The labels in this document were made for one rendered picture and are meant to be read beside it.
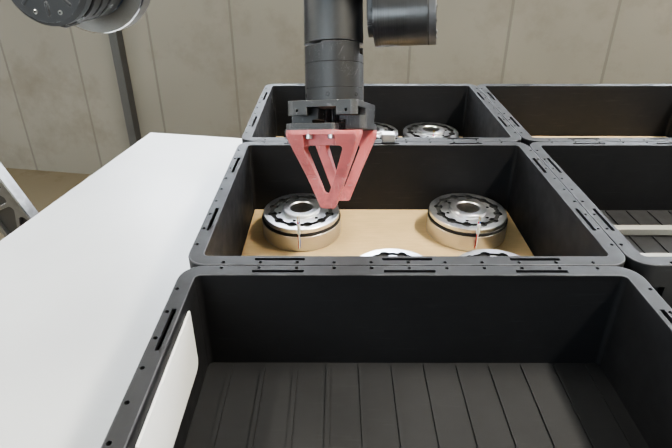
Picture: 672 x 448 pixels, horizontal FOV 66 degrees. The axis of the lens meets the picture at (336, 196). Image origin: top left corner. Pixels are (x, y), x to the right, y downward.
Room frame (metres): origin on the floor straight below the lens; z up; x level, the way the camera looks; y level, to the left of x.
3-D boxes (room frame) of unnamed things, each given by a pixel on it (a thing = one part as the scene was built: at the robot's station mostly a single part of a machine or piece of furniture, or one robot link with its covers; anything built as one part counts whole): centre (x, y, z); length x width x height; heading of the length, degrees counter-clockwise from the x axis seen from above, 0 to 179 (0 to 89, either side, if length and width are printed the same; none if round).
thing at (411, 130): (0.90, -0.17, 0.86); 0.10 x 0.10 x 0.01
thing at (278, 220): (0.60, 0.05, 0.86); 0.10 x 0.10 x 0.01
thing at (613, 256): (0.53, -0.06, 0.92); 0.40 x 0.30 x 0.02; 90
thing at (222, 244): (0.53, -0.06, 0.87); 0.40 x 0.30 x 0.11; 90
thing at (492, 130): (0.83, -0.07, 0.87); 0.40 x 0.30 x 0.11; 90
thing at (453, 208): (0.60, -0.17, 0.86); 0.05 x 0.05 x 0.01
